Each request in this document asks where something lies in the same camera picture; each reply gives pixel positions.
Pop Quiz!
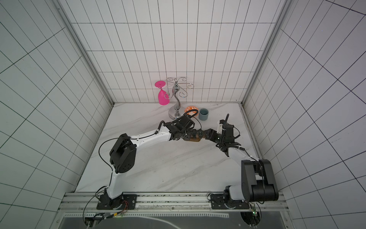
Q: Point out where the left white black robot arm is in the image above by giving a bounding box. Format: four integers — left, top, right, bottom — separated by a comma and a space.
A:
106, 114, 194, 199

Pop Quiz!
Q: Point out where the silver metal glass rack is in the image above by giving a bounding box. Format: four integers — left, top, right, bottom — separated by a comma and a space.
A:
163, 77, 194, 120

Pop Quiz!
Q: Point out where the brown wooden watch stand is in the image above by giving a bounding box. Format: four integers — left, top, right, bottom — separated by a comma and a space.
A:
183, 135, 201, 142

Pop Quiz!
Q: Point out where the orange patterned small bowl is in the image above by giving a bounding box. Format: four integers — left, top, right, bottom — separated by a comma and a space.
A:
185, 106, 199, 116

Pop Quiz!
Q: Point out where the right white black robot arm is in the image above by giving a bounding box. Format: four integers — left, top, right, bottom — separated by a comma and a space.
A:
204, 127, 279, 203

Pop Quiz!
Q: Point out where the grey-green ceramic cup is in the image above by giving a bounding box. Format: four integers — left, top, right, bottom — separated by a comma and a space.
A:
199, 108, 209, 121

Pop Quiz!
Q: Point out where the pink plastic wine glass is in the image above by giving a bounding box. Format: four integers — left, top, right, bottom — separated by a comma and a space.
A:
155, 81, 170, 106

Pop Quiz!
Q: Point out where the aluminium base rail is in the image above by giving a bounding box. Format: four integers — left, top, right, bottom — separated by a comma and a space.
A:
61, 191, 252, 214

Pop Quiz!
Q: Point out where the black wrist watch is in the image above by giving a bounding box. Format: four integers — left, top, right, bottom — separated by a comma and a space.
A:
192, 131, 198, 138
197, 130, 205, 139

